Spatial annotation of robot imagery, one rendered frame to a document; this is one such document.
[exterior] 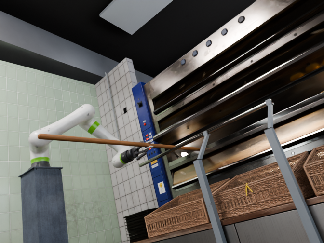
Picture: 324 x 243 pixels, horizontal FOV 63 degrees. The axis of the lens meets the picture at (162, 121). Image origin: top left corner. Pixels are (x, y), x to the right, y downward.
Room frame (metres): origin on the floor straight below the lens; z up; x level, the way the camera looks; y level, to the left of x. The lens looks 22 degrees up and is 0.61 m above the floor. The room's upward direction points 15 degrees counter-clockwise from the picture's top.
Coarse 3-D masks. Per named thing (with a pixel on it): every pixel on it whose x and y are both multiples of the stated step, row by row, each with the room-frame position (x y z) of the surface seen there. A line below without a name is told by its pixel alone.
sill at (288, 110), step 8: (320, 96) 1.68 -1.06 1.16; (296, 104) 1.77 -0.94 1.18; (304, 104) 1.74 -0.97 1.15; (280, 112) 1.84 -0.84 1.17; (288, 112) 1.81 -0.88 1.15; (264, 120) 1.92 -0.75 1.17; (248, 128) 2.01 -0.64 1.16; (232, 136) 2.10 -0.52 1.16; (216, 144) 2.19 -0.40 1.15; (192, 152) 2.35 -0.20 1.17; (176, 160) 2.47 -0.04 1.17; (184, 160) 2.42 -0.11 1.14
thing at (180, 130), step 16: (320, 48) 1.48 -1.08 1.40; (288, 64) 1.60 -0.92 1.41; (304, 64) 1.61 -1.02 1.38; (320, 64) 1.64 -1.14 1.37; (272, 80) 1.74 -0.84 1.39; (288, 80) 1.76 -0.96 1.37; (240, 96) 1.89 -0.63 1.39; (256, 96) 1.92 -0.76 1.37; (208, 112) 2.05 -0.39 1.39; (224, 112) 2.09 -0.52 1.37; (176, 128) 2.24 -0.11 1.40; (192, 128) 2.28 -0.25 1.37
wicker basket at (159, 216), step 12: (228, 180) 2.13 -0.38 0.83; (192, 192) 2.38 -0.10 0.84; (168, 204) 2.35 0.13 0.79; (180, 204) 2.45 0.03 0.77; (192, 204) 1.84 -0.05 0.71; (204, 204) 1.80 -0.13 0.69; (156, 216) 2.04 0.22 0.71; (168, 216) 1.97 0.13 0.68; (180, 216) 1.91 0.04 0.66; (192, 216) 1.86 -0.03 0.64; (204, 216) 1.80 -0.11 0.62; (156, 228) 2.06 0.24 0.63; (168, 228) 1.99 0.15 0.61; (180, 228) 1.93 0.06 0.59
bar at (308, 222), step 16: (272, 112) 1.47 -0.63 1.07; (272, 128) 1.34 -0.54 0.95; (272, 144) 1.34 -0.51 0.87; (288, 176) 1.34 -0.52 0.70; (208, 192) 1.63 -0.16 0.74; (208, 208) 1.64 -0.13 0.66; (304, 208) 1.33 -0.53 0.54; (304, 224) 1.35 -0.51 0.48; (224, 240) 1.64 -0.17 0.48; (320, 240) 1.34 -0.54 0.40
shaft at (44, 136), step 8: (40, 136) 1.21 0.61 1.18; (48, 136) 1.24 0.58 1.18; (56, 136) 1.27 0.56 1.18; (64, 136) 1.31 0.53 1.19; (72, 136) 1.35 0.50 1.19; (112, 144) 1.58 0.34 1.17; (120, 144) 1.63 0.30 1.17; (128, 144) 1.68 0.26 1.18; (136, 144) 1.74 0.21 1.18; (144, 144) 1.80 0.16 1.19; (152, 144) 1.87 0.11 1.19; (160, 144) 1.94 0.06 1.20
